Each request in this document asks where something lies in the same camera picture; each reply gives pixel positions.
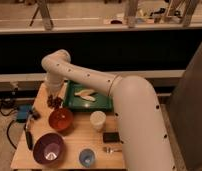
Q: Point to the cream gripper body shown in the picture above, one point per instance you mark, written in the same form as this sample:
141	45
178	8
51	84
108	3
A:
54	91

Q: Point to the dark red grape bunch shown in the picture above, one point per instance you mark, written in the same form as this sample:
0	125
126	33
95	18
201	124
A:
54	103

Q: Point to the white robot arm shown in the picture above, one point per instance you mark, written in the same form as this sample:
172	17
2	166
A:
142	130

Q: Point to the red bowl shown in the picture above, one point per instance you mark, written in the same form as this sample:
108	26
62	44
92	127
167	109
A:
60	119

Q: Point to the purple bowl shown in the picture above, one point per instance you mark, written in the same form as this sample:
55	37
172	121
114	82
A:
48	149

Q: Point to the blue power box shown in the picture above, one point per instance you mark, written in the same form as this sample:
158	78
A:
23	113

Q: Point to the wooden table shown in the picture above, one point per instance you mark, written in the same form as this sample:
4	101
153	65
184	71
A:
79	136

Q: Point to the green plastic tray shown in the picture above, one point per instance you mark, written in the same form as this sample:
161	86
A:
77	104

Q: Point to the white paper cup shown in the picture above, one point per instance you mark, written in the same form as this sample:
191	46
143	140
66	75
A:
98	119

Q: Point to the black rectangular block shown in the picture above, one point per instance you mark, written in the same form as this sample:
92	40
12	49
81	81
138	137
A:
111	137

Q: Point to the small blue cup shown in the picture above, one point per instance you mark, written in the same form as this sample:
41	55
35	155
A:
87	158

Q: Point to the silver fork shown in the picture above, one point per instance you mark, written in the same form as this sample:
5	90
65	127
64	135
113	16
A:
111	150

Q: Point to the black handled tool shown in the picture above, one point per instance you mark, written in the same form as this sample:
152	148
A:
28	135

